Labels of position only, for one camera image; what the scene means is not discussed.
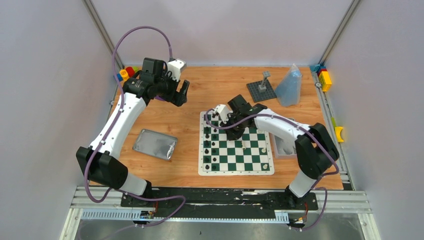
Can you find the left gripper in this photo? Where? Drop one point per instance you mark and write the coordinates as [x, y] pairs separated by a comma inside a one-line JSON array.
[[178, 93]]

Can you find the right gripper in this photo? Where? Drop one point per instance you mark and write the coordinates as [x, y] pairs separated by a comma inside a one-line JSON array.
[[233, 135]]

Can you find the green white chess board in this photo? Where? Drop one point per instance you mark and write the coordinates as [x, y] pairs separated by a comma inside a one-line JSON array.
[[250, 155]]

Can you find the silver metal tin box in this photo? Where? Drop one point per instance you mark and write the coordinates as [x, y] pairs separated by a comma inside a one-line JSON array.
[[284, 148]]

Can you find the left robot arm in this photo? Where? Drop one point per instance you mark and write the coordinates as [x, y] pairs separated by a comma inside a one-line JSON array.
[[99, 161]]

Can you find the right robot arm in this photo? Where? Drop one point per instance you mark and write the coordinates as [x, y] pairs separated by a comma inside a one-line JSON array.
[[314, 148]]

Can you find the dark grey lego baseplate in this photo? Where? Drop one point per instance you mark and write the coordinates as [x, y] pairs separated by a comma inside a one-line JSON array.
[[259, 95]]

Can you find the grey lego tower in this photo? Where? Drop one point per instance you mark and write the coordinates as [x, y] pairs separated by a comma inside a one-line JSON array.
[[262, 86]]

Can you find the red wooden cylinder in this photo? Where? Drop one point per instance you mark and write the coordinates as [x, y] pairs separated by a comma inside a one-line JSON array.
[[130, 71]]

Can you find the yellow wooden cylinder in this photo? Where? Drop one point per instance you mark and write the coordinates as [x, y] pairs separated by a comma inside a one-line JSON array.
[[123, 75]]

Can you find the blue wooden block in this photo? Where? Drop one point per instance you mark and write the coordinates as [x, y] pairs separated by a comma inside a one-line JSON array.
[[119, 77]]

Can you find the blue plastic bag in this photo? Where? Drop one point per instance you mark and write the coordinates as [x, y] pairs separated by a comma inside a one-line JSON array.
[[288, 91]]

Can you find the silver tin lid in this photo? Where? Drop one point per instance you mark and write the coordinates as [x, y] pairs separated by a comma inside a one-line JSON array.
[[155, 144]]

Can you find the colourful lego brick stack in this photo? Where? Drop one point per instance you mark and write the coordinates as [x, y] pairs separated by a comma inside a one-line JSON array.
[[323, 76]]

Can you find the yellow curved block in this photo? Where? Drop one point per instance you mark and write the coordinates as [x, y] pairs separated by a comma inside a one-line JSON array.
[[338, 130]]

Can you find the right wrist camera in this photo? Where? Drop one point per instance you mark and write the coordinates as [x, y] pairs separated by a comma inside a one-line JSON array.
[[223, 112]]

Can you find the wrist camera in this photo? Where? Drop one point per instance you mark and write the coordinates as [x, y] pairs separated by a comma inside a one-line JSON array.
[[223, 112], [176, 67]]

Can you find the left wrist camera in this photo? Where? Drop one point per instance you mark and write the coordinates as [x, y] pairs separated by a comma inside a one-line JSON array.
[[176, 67]]

